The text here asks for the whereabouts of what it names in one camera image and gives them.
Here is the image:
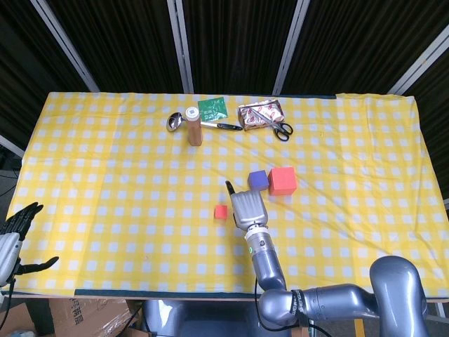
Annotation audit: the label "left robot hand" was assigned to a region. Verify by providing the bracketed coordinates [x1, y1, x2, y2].
[0, 201, 60, 287]

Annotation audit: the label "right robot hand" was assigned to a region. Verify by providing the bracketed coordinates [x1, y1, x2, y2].
[224, 180, 269, 231]

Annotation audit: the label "purple cube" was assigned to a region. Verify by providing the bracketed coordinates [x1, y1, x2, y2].
[248, 170, 269, 192]

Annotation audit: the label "large orange cube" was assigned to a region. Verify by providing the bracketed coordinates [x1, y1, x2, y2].
[268, 166, 297, 197]

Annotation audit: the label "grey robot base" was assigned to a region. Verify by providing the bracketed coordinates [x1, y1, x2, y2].
[142, 299, 292, 337]

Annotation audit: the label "foil snack package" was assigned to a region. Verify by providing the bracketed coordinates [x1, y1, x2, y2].
[237, 99, 284, 133]

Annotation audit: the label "brown bottle white cap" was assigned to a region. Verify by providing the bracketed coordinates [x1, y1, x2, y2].
[185, 106, 203, 147]

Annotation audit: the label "cardboard box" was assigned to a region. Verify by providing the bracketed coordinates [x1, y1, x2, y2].
[0, 298, 142, 337]

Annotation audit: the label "green packet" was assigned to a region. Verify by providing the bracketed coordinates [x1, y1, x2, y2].
[197, 98, 229, 123]

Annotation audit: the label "yellow checkered tablecloth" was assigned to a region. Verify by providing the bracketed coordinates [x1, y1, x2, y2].
[8, 91, 449, 296]

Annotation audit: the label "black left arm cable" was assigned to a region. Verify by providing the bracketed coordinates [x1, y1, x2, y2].
[5, 277, 15, 337]

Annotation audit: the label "black handled scissors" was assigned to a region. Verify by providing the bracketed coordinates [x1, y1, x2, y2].
[253, 107, 294, 143]

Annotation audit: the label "white frame post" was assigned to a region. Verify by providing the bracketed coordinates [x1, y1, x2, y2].
[0, 135, 25, 159]
[272, 0, 311, 95]
[29, 0, 100, 93]
[387, 24, 449, 95]
[166, 0, 195, 94]

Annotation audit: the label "black strap white lettering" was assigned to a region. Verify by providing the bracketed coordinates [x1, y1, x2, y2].
[289, 288, 309, 330]

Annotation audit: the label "metal ladle black handle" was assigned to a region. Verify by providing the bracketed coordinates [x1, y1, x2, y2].
[166, 112, 243, 133]

